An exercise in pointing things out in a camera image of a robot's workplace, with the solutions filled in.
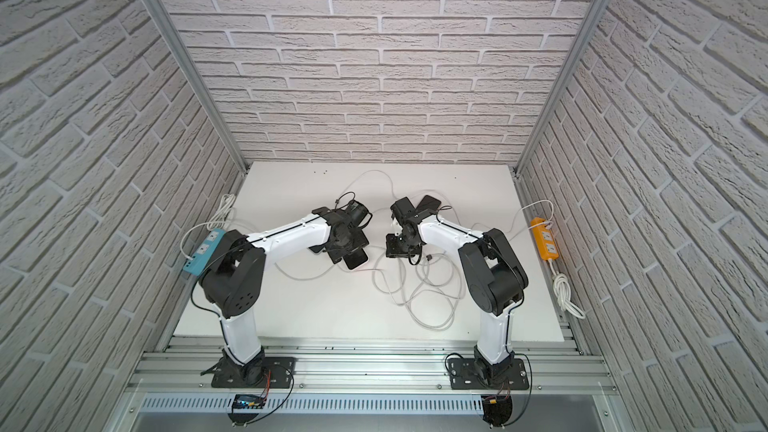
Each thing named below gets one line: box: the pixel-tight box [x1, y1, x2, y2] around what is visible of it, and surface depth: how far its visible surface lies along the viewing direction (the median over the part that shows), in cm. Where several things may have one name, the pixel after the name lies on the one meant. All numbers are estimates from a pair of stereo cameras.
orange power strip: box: [530, 217, 560, 261], surface depth 102 cm
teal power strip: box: [183, 228, 226, 276], surface depth 94 cm
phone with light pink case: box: [341, 246, 369, 271], surface depth 89 cm
